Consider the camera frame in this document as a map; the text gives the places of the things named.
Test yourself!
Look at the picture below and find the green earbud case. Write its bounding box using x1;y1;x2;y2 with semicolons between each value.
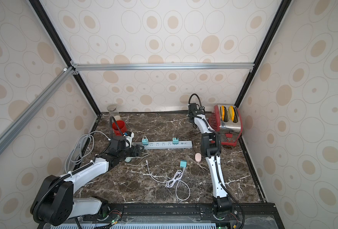
125;157;132;163

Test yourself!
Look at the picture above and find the teal charger with black cable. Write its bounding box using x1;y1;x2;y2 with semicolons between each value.
172;137;179;145

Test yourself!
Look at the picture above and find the pink earbud case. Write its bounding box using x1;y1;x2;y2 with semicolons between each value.
195;153;202;163

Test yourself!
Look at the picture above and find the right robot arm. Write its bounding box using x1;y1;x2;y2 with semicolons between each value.
187;93;245;229

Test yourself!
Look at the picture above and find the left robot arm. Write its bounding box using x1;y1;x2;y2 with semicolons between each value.
30;131;145;226

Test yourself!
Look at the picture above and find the red metal cup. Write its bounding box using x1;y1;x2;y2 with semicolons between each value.
112;120;127;136

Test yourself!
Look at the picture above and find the red silver toaster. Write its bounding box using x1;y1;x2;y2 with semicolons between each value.
209;104;243;147

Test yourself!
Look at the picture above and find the clear glass jar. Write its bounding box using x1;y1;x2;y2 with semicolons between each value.
107;104;121;121

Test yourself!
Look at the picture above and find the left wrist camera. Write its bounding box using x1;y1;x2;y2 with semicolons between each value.
124;131;135;148

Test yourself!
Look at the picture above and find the power strip white cord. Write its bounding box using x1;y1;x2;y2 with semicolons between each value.
63;130;112;172

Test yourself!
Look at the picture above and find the horizontal aluminium rail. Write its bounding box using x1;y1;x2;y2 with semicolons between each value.
72;62;254;71

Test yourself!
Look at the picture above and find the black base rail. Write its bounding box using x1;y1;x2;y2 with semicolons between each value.
37;202;285;229

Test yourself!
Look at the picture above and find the diagonal aluminium rail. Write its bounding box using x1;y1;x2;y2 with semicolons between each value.
0;66;73;155

